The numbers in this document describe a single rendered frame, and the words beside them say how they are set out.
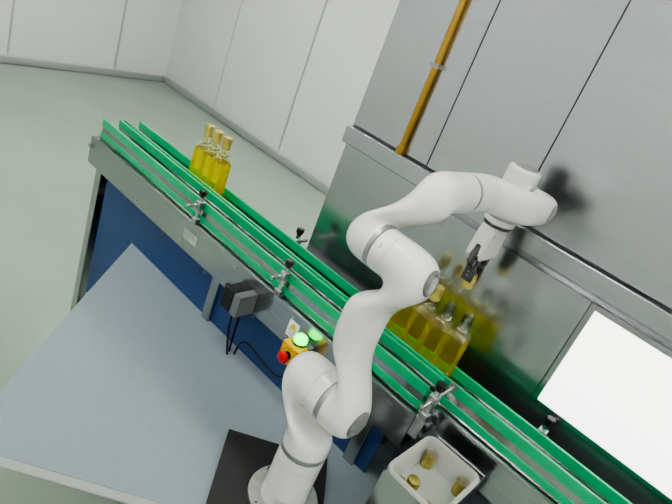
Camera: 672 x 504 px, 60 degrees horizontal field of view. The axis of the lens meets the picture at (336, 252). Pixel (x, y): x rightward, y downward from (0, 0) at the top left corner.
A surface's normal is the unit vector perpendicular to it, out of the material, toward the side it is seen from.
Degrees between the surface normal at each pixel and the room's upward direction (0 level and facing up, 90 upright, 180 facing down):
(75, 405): 0
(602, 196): 90
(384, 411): 90
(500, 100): 90
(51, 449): 0
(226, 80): 90
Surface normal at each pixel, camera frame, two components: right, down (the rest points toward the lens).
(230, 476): 0.33, -0.84
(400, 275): -0.63, 0.07
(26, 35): 0.70, 0.52
